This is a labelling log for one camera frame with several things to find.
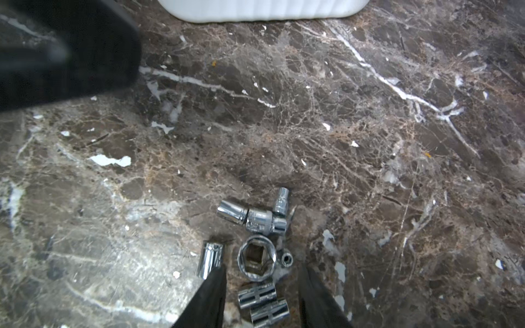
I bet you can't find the large chrome hex socket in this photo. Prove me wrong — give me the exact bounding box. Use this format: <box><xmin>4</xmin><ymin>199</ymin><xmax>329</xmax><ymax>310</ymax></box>
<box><xmin>237</xmin><ymin>235</ymin><xmax>277</xmax><ymax>282</ymax></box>

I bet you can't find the tiny chrome socket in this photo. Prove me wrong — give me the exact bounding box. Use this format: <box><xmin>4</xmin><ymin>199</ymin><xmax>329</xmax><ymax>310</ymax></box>
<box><xmin>280</xmin><ymin>251</ymin><xmax>294</xmax><ymax>268</ymax></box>

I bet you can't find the white plastic storage box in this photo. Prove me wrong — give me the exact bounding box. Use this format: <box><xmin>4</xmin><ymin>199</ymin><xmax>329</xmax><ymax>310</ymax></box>
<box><xmin>159</xmin><ymin>0</ymin><xmax>369</xmax><ymax>23</ymax></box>

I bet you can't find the chrome socket lowest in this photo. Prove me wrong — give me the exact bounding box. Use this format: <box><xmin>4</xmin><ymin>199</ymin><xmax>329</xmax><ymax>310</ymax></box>
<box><xmin>250</xmin><ymin>299</ymin><xmax>290</xmax><ymax>328</ymax></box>

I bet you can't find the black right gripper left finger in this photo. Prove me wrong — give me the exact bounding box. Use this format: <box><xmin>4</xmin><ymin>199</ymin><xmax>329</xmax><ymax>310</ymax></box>
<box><xmin>172</xmin><ymin>265</ymin><xmax>227</xmax><ymax>328</ymax></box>

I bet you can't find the chrome socket in pile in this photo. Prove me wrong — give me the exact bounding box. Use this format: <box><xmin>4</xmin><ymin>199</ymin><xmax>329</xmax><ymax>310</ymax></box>
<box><xmin>217</xmin><ymin>200</ymin><xmax>288</xmax><ymax>236</ymax></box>
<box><xmin>272</xmin><ymin>187</ymin><xmax>290</xmax><ymax>217</ymax></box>
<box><xmin>198</xmin><ymin>241</ymin><xmax>225</xmax><ymax>280</ymax></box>

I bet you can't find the chrome socket lower pair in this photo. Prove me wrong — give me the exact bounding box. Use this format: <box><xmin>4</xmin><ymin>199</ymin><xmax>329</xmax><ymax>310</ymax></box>
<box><xmin>238</xmin><ymin>283</ymin><xmax>277</xmax><ymax>310</ymax></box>

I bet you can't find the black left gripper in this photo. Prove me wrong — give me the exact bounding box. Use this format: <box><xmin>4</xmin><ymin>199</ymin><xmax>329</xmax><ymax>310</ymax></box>
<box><xmin>1</xmin><ymin>1</ymin><xmax>142</xmax><ymax>112</ymax></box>

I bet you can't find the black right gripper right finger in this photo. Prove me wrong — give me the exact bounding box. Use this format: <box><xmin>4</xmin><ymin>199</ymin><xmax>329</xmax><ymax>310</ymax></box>
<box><xmin>298</xmin><ymin>265</ymin><xmax>352</xmax><ymax>327</ymax></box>

